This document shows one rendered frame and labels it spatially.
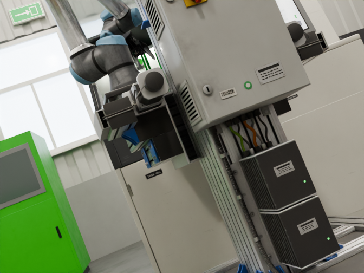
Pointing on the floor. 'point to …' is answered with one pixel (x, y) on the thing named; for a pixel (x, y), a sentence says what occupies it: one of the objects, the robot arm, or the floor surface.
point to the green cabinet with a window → (36, 212)
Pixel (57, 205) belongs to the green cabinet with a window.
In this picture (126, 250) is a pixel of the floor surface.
